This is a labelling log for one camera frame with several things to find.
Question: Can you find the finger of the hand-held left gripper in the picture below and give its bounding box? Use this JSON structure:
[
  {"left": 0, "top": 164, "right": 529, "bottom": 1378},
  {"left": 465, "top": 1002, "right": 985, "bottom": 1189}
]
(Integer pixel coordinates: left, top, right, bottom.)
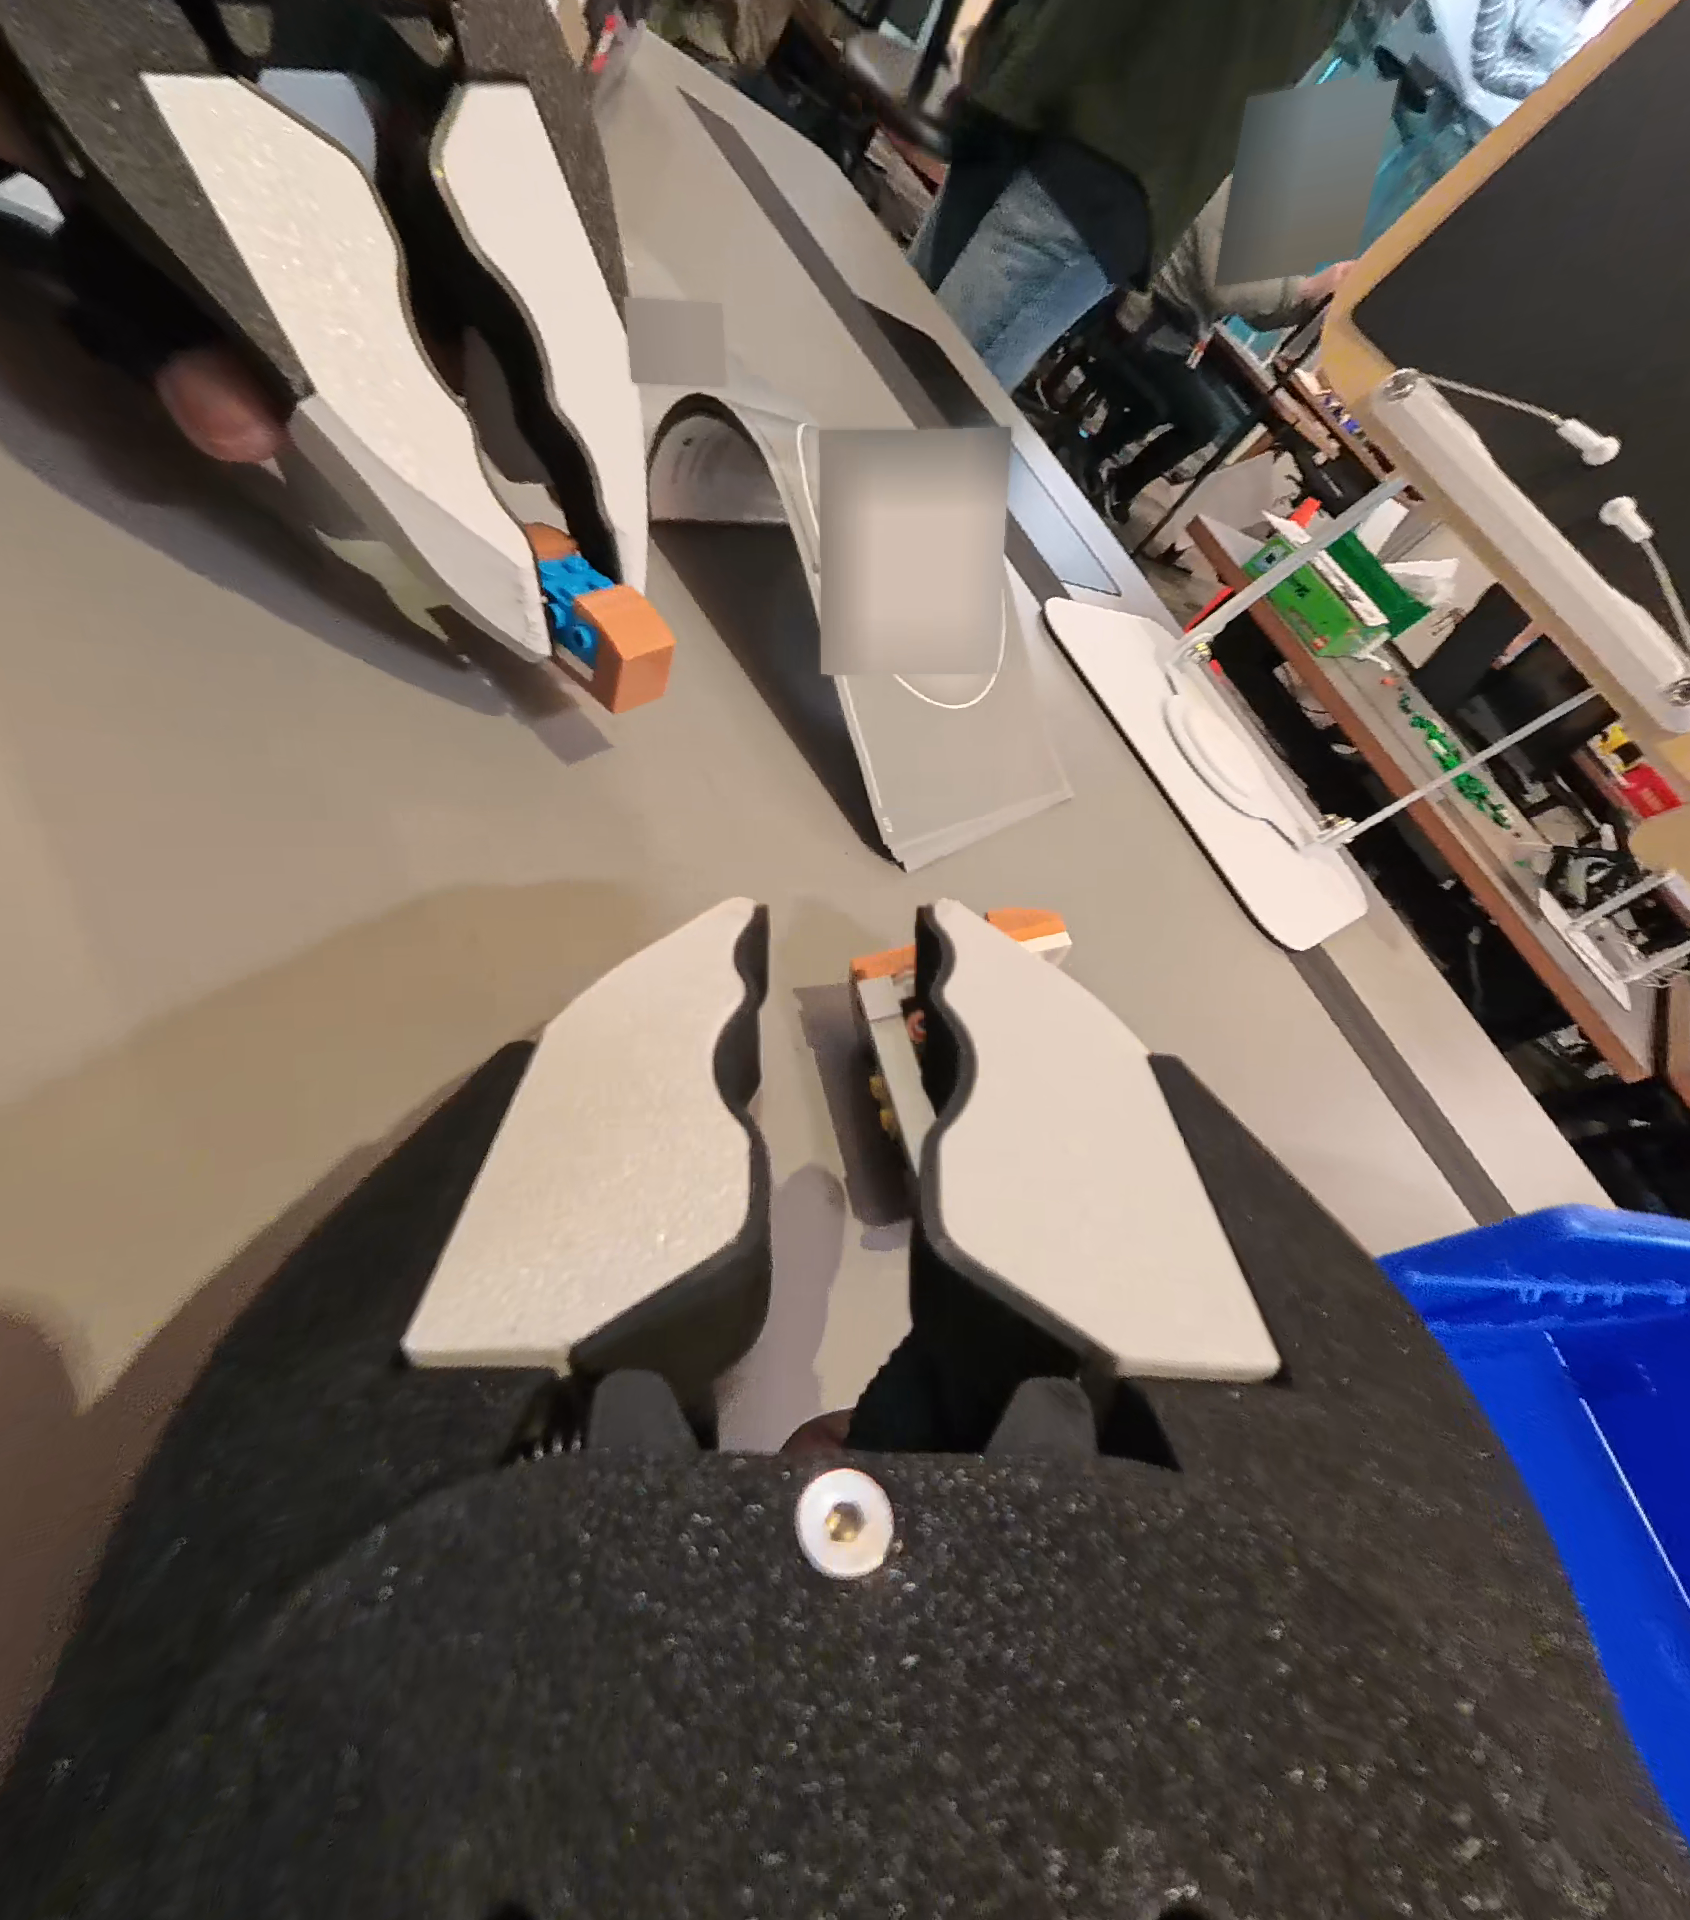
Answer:
[
  {"left": 139, "top": 77, "right": 553, "bottom": 664},
  {"left": 427, "top": 84, "right": 661, "bottom": 602}
]

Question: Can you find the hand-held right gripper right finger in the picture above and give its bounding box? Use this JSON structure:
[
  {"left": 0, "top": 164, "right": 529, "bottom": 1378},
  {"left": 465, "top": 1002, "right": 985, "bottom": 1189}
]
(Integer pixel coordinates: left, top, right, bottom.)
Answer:
[{"left": 911, "top": 895, "right": 1281, "bottom": 1386}]

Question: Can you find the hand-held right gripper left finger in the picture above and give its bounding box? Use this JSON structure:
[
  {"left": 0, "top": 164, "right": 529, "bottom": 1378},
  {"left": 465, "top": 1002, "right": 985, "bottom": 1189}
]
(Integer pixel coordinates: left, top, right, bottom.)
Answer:
[{"left": 402, "top": 895, "right": 775, "bottom": 1378}]

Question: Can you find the brown brick model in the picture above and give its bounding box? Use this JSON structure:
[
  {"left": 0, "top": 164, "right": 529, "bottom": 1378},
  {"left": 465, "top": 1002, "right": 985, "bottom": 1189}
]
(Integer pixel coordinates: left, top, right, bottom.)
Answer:
[{"left": 842, "top": 905, "right": 1071, "bottom": 1192}]

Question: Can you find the brown white blue brick assembly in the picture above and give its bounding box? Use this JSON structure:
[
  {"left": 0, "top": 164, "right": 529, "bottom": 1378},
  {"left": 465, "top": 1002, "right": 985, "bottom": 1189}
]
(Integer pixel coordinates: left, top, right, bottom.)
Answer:
[{"left": 519, "top": 520, "right": 675, "bottom": 714}]

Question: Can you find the white instruction booklet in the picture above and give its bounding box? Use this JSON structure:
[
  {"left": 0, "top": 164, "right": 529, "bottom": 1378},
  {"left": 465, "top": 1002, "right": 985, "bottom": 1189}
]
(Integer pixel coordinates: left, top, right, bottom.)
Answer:
[{"left": 645, "top": 386, "right": 1077, "bottom": 872}]

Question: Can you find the long wooden table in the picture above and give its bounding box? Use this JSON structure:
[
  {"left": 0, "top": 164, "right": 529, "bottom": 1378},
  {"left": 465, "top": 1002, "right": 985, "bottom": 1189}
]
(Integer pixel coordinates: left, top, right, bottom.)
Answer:
[{"left": 1188, "top": 511, "right": 1669, "bottom": 1085}]

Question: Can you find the blue plastic bin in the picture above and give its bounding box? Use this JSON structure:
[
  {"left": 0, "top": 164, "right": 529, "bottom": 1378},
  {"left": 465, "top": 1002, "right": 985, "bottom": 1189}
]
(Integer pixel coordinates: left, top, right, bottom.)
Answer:
[{"left": 1376, "top": 1198, "right": 1690, "bottom": 1920}]

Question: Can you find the green cardboard box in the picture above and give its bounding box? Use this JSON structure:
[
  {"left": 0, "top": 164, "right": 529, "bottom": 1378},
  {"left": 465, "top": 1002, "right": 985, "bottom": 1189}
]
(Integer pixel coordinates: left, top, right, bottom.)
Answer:
[{"left": 1242, "top": 515, "right": 1431, "bottom": 664}]

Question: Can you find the black desktop machine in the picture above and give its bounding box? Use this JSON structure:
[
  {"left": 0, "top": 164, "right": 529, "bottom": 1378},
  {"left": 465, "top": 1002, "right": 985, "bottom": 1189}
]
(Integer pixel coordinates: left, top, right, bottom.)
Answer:
[{"left": 1402, "top": 586, "right": 1581, "bottom": 722}]

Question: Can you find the wood-edged black panel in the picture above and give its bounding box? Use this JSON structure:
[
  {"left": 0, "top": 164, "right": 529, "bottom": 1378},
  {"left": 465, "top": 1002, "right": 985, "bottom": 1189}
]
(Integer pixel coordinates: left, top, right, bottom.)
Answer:
[{"left": 1319, "top": 0, "right": 1690, "bottom": 966}]

